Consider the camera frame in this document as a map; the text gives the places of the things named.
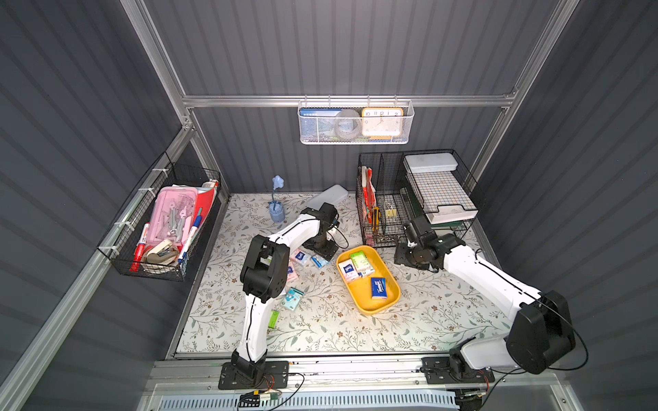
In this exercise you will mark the red white marker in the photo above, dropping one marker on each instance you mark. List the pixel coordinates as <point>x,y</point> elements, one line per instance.
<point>140,249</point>

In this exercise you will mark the blue white marker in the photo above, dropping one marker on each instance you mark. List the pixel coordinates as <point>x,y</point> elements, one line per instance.
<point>191,236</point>

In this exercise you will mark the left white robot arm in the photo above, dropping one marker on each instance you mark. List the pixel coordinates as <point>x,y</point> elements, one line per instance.
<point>265,272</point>

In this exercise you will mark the white box on organizer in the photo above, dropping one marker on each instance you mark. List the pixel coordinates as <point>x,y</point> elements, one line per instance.
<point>431,162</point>

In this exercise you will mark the yellow alarm clock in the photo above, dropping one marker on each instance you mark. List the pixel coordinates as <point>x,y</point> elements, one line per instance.
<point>383,122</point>

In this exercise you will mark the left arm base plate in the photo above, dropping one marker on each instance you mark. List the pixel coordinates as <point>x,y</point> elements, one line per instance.
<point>264,375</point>

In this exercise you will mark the white wire wall basket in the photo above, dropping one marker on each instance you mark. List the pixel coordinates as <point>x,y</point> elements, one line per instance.
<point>358,105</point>

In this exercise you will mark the black wire desk organizer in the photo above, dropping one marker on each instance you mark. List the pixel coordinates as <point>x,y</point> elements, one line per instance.
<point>396,202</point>

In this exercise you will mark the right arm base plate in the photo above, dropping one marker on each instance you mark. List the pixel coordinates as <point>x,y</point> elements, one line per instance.
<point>442,370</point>

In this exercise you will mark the teal tissue pack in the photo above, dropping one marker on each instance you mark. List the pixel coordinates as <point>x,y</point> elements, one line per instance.
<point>292,299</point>

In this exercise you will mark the checkered notebook stack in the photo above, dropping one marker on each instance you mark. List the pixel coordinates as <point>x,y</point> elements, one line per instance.
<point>442,197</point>

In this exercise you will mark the green white tissue pack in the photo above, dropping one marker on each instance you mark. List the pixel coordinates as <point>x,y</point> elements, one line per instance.
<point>362,264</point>

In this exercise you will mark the pink pencil case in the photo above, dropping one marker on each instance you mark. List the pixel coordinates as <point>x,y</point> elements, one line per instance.
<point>173,211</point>

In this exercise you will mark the white rectangular plastic case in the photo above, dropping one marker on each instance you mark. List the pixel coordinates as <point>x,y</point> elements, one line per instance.
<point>333,196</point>

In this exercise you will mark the green tissue pack front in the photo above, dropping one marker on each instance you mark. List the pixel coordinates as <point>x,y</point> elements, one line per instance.
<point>274,318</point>

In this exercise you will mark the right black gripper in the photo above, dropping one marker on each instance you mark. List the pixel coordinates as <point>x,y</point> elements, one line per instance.
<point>407,255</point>

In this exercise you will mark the black wire side basket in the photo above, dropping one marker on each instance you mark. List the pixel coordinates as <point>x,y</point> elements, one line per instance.
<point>119,248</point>

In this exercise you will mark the blue flower desk lamp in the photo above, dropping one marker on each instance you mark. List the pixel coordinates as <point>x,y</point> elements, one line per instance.
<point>275,207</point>

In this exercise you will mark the yellow plastic storage box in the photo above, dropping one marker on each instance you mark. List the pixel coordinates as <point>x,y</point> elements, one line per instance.
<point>360,290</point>

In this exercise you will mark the floral table mat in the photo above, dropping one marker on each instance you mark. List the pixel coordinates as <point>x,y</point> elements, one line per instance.
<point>435,310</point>

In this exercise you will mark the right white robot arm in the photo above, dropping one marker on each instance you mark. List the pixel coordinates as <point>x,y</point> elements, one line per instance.
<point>541,332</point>

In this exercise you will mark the beige stapler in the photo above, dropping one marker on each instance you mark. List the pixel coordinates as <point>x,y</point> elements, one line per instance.
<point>163,253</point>

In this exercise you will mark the blue box in basket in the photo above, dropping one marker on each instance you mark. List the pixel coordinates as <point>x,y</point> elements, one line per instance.
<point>317,125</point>

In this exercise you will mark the tape roll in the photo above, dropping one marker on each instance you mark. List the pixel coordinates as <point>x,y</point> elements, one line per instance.
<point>348,124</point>

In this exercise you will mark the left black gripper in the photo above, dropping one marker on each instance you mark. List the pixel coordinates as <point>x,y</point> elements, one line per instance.
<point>320,244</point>

